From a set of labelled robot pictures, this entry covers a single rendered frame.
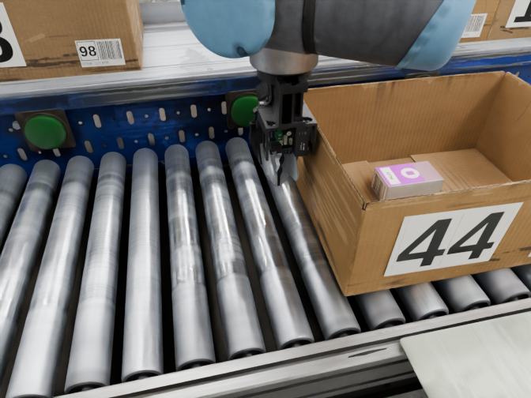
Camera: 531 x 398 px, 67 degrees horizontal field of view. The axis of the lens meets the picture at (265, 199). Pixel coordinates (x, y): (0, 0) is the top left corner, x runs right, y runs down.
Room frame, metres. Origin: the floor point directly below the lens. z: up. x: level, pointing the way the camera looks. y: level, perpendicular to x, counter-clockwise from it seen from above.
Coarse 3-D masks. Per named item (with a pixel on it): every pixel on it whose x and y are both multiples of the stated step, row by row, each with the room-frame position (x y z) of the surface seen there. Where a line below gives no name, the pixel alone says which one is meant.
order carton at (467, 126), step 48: (336, 96) 0.62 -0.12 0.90; (384, 96) 0.64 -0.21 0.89; (432, 96) 0.66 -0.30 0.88; (480, 96) 0.68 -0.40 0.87; (528, 96) 0.62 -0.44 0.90; (336, 144) 0.63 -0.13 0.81; (384, 144) 0.65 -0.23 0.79; (432, 144) 0.67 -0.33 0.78; (480, 144) 0.68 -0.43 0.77; (528, 144) 0.58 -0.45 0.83; (336, 192) 0.40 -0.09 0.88; (480, 192) 0.36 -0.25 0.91; (528, 192) 0.37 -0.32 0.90; (336, 240) 0.38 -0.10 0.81; (384, 240) 0.33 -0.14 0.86; (528, 240) 0.38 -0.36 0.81; (384, 288) 0.34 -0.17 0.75
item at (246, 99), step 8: (240, 96) 0.74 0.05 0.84; (248, 96) 0.74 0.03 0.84; (256, 96) 0.75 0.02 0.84; (232, 104) 0.74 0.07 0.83; (240, 104) 0.73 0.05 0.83; (248, 104) 0.74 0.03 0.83; (256, 104) 0.74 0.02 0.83; (232, 112) 0.73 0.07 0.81; (240, 112) 0.73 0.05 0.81; (248, 112) 0.73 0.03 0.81; (240, 120) 0.73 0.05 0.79; (248, 120) 0.74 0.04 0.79
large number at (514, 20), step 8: (520, 0) 0.94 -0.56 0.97; (528, 0) 0.95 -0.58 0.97; (520, 8) 0.95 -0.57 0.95; (528, 8) 0.95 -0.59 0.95; (512, 16) 0.94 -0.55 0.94; (520, 16) 0.95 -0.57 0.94; (528, 16) 0.95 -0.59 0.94; (512, 24) 0.95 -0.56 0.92; (520, 24) 0.95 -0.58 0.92; (528, 24) 0.96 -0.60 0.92
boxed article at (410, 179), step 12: (384, 168) 0.56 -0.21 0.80; (396, 168) 0.56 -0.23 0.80; (408, 168) 0.56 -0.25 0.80; (420, 168) 0.56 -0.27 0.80; (432, 168) 0.56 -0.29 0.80; (372, 180) 0.56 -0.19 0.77; (384, 180) 0.52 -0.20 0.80; (396, 180) 0.52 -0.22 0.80; (408, 180) 0.52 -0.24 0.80; (420, 180) 0.52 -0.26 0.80; (432, 180) 0.52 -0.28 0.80; (384, 192) 0.51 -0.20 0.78; (396, 192) 0.51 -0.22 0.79; (408, 192) 0.51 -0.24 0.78; (420, 192) 0.52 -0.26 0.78; (432, 192) 0.52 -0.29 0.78
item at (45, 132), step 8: (32, 120) 0.65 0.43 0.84; (40, 120) 0.65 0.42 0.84; (48, 120) 0.66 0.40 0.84; (56, 120) 0.67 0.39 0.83; (24, 128) 0.65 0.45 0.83; (32, 128) 0.65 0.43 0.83; (40, 128) 0.65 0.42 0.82; (48, 128) 0.65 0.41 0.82; (56, 128) 0.66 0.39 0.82; (64, 128) 0.67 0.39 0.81; (32, 136) 0.65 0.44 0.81; (40, 136) 0.65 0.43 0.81; (48, 136) 0.65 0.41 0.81; (56, 136) 0.65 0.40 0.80; (64, 136) 0.66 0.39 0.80; (40, 144) 0.65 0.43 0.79; (48, 144) 0.65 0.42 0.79; (56, 144) 0.65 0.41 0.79
